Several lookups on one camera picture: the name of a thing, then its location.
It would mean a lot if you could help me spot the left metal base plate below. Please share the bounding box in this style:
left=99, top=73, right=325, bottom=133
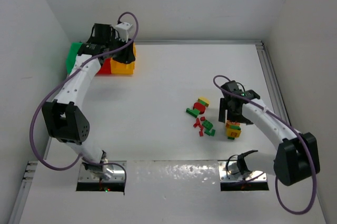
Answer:
left=78, top=162, right=125, bottom=182

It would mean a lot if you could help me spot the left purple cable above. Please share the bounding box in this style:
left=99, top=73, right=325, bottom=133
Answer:
left=29, top=12, right=140, bottom=185

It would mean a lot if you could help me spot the green 2x2 lego brick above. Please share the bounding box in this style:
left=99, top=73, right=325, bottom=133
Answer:
left=202, top=120, right=213, bottom=130

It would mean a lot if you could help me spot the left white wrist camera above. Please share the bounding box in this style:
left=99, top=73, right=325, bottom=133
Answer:
left=115, top=22, right=133, bottom=42

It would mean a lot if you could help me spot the green square lego brick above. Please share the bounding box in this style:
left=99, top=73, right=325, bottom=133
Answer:
left=199, top=101, right=209, bottom=107

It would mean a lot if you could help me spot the green L-shaped lego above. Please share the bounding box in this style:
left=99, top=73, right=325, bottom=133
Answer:
left=186, top=108, right=200, bottom=118

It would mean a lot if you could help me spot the small green lego plate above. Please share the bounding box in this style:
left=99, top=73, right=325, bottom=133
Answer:
left=204, top=129, right=215, bottom=137

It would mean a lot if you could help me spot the purple cable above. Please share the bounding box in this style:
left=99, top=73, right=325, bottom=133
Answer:
left=29, top=12, right=140, bottom=185
left=213, top=75, right=318, bottom=214

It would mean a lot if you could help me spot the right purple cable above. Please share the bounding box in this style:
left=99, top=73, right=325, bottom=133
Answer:
left=213, top=75, right=318, bottom=214

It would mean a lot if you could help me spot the red plastic bin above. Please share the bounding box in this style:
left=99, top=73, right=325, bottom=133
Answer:
left=97, top=59, right=112, bottom=75

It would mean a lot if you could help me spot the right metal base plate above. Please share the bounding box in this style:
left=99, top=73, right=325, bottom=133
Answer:
left=218, top=159, right=267, bottom=183

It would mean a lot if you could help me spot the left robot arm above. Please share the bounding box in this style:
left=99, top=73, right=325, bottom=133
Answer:
left=38, top=22, right=135, bottom=165

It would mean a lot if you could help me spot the green plastic bin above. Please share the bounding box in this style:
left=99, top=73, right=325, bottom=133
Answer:
left=65, top=42, right=82, bottom=74

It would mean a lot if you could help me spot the metal base plate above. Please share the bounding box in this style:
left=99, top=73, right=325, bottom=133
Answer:
left=78, top=162, right=125, bottom=182
left=218, top=159, right=267, bottom=183

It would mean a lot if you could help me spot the red round lego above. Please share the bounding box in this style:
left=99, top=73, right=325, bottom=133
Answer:
left=193, top=102, right=206, bottom=114

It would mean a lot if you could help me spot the yellow plastic bin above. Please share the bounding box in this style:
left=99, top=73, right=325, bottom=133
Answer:
left=111, top=44, right=136, bottom=75

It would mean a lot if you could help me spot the pale yellow curved lego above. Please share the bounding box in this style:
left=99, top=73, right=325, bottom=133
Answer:
left=198, top=96, right=210, bottom=104

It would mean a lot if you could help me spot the small red lego piece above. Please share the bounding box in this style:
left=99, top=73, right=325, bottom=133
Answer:
left=199, top=126, right=204, bottom=137

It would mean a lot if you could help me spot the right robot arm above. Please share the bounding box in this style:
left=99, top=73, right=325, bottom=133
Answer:
left=219, top=81, right=321, bottom=186

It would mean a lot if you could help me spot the yellow butterfly round lego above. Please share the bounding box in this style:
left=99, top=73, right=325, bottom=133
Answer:
left=225, top=120, right=240, bottom=128

